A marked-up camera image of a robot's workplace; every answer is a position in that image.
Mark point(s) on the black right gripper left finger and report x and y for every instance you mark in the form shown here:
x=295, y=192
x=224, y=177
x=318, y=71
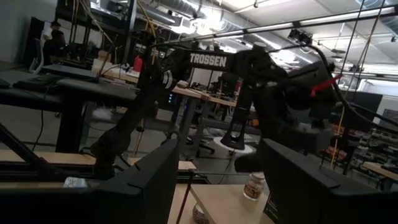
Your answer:
x=149, y=193

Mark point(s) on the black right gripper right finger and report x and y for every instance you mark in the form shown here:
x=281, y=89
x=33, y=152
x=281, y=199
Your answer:
x=298, y=193

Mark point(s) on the black spice tin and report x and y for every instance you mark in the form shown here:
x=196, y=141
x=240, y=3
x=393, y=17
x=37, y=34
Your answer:
x=270, y=208

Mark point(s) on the clear jar brown spice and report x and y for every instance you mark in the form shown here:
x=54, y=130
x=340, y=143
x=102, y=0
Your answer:
x=252, y=188

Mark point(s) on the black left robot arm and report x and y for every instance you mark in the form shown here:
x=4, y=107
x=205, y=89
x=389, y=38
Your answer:
x=208, y=59

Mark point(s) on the wooden shelf black legs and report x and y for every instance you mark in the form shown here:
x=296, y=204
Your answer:
x=227, y=205

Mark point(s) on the black object on stand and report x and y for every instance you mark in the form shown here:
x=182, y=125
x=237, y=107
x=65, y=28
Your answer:
x=239, y=124

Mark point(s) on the white floor lamp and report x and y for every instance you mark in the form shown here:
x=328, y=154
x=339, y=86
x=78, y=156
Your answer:
x=248, y=148

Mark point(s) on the round jar silver lid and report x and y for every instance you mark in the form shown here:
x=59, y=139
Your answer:
x=199, y=216

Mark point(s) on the Yellowstone book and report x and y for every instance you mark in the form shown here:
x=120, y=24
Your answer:
x=74, y=182

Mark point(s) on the wooden table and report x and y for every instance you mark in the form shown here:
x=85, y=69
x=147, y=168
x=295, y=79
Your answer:
x=379, y=171

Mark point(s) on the black monitor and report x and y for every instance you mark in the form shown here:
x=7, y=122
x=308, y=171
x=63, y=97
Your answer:
x=367, y=105

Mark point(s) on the wooden workbench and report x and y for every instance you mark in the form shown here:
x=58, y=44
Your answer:
x=192, y=92

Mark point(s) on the black desk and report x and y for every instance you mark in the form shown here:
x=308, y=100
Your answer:
x=93, y=90

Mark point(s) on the red bottle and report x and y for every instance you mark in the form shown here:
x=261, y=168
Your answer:
x=138, y=63

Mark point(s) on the black storage rack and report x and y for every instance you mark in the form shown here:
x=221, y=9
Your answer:
x=129, y=31

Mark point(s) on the person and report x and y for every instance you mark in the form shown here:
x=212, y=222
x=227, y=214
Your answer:
x=56, y=43

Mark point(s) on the black overhead camera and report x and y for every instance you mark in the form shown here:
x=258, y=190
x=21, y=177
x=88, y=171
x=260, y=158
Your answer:
x=300, y=37

